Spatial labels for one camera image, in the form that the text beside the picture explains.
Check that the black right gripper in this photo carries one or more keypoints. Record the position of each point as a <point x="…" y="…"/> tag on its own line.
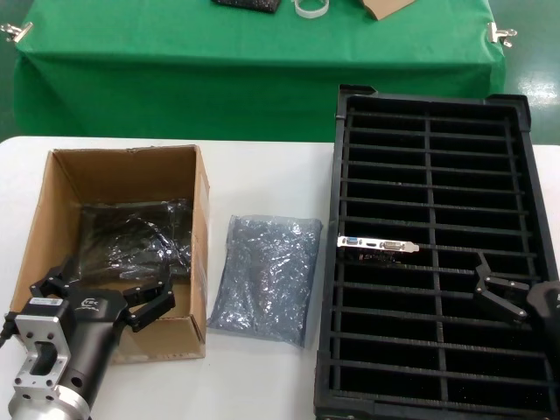
<point x="549" y="310"/>

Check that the silver binder clip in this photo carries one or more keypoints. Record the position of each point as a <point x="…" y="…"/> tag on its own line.
<point x="19" y="32"/>
<point x="496" y="32"/>

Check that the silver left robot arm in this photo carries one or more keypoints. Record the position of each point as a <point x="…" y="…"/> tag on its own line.
<point x="44" y="407"/>

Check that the brown open cardboard box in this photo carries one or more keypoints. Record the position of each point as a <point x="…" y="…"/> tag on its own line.
<point x="131" y="175"/>

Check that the clear tape roll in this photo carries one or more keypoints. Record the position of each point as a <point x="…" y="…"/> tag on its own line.
<point x="302" y="11"/>

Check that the grey antistatic plastic bag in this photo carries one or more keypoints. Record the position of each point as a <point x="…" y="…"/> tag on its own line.
<point x="267" y="284"/>
<point x="131" y="245"/>

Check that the black foam pad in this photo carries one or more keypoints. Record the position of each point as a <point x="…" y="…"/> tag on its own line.
<point x="245" y="5"/>

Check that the brown cardboard piece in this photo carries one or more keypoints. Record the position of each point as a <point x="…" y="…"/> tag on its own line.
<point x="385" y="9"/>

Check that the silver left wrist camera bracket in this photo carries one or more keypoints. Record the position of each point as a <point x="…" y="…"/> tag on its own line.
<point x="41" y="332"/>

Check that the black slotted plastic container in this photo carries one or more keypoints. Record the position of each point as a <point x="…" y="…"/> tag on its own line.
<point x="431" y="175"/>

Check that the green tablecloth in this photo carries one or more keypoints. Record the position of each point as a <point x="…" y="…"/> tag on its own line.
<point x="219" y="65"/>

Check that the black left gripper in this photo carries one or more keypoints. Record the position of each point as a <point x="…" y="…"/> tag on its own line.
<point x="98" y="332"/>

